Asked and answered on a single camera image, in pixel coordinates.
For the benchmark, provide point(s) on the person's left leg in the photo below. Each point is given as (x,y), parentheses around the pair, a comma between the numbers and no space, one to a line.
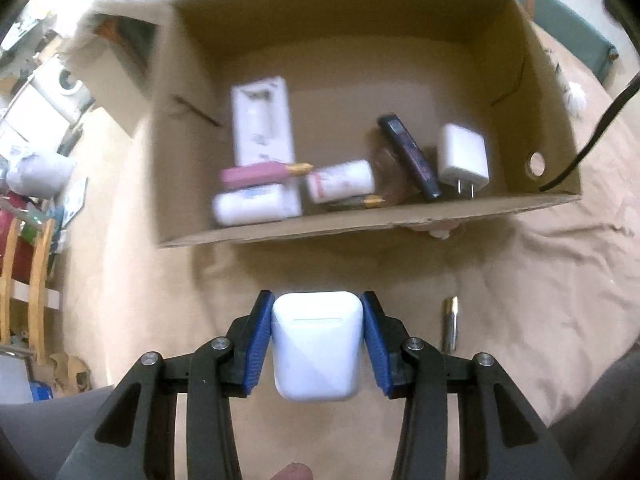
(45,425)

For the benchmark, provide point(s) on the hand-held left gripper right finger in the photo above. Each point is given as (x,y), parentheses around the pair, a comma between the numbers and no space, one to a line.
(377,345)

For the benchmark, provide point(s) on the red bag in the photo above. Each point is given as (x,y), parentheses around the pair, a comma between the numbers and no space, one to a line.
(17,250)

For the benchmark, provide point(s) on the silver metal cylinder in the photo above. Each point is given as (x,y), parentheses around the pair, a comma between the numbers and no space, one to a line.
(451,325)

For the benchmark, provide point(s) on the person's leg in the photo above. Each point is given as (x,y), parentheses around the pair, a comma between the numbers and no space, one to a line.
(45,425)
(600,420)

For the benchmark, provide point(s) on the clear pink massage comb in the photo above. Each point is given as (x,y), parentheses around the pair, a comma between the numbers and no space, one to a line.
(395,180)

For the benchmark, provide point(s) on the black slim device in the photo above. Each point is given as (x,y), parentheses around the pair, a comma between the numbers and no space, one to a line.
(410,155)

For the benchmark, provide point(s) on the brown cardboard box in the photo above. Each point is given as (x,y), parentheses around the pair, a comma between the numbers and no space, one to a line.
(350,60)

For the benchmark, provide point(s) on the person's left hand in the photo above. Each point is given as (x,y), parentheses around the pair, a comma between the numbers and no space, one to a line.
(292,472)

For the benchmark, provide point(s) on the white charger plug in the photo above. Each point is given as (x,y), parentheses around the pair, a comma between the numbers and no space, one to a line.
(462,155)

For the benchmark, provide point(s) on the white bottle red label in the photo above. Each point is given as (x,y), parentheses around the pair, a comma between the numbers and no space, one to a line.
(340,180)

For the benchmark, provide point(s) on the white plastic bag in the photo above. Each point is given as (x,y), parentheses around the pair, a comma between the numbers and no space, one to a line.
(35,175)

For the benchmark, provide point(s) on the tan slipper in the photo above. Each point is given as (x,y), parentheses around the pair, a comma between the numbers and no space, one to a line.
(70,372)

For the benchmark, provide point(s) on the person's right leg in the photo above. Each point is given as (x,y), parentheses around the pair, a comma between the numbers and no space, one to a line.
(600,420)

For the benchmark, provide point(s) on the long white packaging box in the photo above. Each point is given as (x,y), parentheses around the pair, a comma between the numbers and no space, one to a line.
(262,125)

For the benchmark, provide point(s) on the white appliance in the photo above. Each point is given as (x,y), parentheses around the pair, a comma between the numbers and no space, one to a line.
(65,85)

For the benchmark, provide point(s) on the white earbuds case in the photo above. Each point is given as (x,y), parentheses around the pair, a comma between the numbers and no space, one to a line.
(317,345)

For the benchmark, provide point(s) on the black gold battery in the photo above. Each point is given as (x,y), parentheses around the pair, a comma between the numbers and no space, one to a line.
(370,202)

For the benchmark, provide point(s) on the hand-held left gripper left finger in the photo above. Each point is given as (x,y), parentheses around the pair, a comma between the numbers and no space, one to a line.
(257,345)

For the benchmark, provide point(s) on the pink bottle gold cap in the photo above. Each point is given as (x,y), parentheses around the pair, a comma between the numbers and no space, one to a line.
(255,174)

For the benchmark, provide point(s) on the beige bed sheet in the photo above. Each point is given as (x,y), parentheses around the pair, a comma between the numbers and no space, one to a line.
(150,310)

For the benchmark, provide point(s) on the white bottle blue label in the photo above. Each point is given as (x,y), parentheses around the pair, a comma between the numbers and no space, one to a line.
(250,205)

